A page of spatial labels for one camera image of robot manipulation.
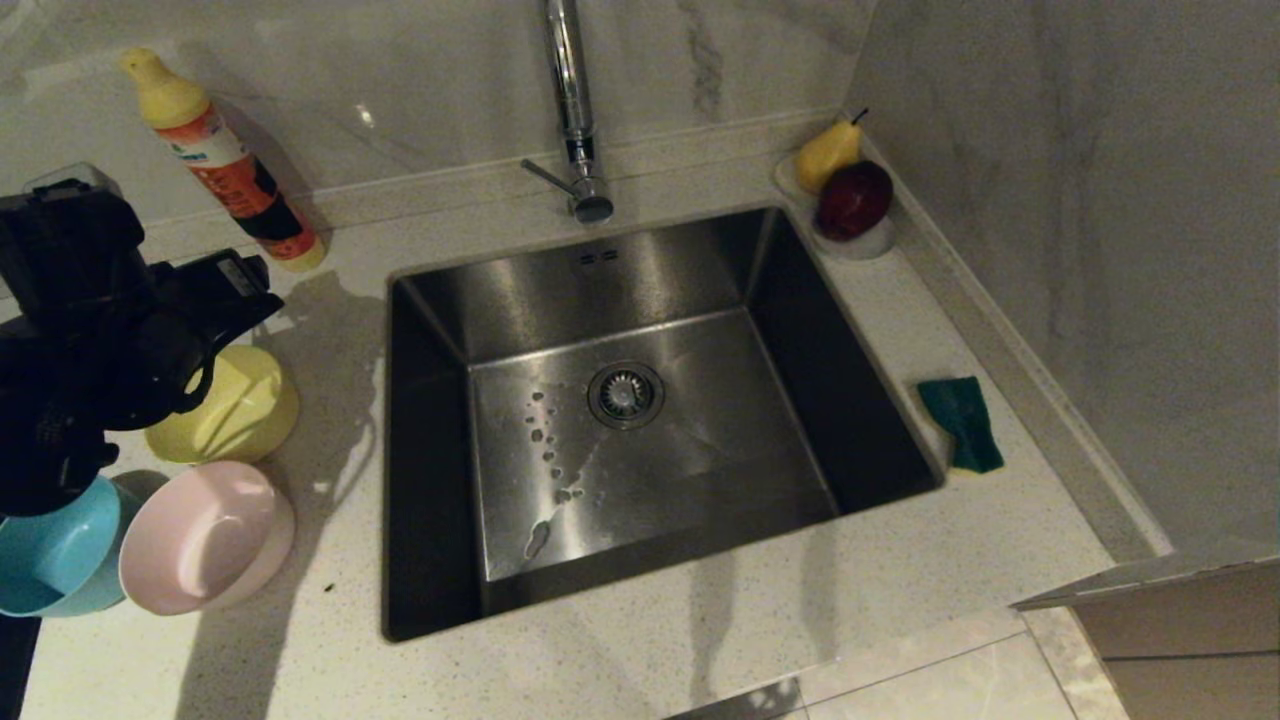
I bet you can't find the round metal drain strainer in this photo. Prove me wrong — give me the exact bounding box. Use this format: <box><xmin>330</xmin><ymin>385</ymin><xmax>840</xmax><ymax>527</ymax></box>
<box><xmin>587</xmin><ymin>361</ymin><xmax>666</xmax><ymax>431</ymax></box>

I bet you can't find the orange yellow detergent bottle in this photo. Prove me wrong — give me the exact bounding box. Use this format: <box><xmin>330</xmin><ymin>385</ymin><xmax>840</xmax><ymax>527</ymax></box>
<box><xmin>120</xmin><ymin>48</ymin><xmax>329</xmax><ymax>273</ymax></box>

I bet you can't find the blue plastic bowl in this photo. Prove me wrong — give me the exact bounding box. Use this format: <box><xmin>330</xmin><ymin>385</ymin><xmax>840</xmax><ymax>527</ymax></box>
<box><xmin>0</xmin><ymin>475</ymin><xmax>141</xmax><ymax>618</ymax></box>

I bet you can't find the black glass cooktop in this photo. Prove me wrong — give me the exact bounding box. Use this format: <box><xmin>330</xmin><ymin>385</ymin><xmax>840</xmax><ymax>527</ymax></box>
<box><xmin>0</xmin><ymin>612</ymin><xmax>43</xmax><ymax>720</ymax></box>

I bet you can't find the small white fruit dish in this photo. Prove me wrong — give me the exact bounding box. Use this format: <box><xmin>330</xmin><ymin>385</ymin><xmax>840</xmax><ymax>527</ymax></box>
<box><xmin>772</xmin><ymin>150</ymin><xmax>898</xmax><ymax>263</ymax></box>

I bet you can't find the dark red apple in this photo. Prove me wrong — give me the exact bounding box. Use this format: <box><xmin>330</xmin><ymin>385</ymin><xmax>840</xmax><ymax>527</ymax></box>
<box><xmin>815</xmin><ymin>160</ymin><xmax>894</xmax><ymax>242</ymax></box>

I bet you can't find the pink plastic bowl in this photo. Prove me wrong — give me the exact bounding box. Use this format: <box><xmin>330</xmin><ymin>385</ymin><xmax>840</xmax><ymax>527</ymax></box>
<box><xmin>118</xmin><ymin>460</ymin><xmax>297</xmax><ymax>616</ymax></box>

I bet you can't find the stainless steel sink basin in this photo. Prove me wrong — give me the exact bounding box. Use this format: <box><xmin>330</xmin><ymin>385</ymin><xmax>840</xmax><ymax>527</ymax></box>
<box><xmin>380</xmin><ymin>205</ymin><xmax>946</xmax><ymax>643</ymax></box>

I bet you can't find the light wooden cabinet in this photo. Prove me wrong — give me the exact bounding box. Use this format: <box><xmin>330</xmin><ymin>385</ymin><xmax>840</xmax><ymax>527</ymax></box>
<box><xmin>1010</xmin><ymin>555</ymin><xmax>1280</xmax><ymax>720</ymax></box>

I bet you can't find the yellow pear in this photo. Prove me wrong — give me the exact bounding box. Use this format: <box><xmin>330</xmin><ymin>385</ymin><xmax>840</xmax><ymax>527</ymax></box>
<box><xmin>795</xmin><ymin>108</ymin><xmax>869</xmax><ymax>194</ymax></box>

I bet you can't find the yellow plastic bowl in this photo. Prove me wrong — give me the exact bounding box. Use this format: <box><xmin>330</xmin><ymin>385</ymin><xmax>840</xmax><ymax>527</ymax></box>
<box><xmin>145</xmin><ymin>345</ymin><xmax>301</xmax><ymax>466</ymax></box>

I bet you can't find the yellow green sponge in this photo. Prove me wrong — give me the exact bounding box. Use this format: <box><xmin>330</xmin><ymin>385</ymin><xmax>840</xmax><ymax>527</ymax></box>
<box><xmin>917</xmin><ymin>376</ymin><xmax>1005</xmax><ymax>474</ymax></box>

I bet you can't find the chrome faucet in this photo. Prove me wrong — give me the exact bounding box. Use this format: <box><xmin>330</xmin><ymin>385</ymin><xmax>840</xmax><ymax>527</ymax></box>
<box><xmin>520</xmin><ymin>0</ymin><xmax>616</xmax><ymax>223</ymax></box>

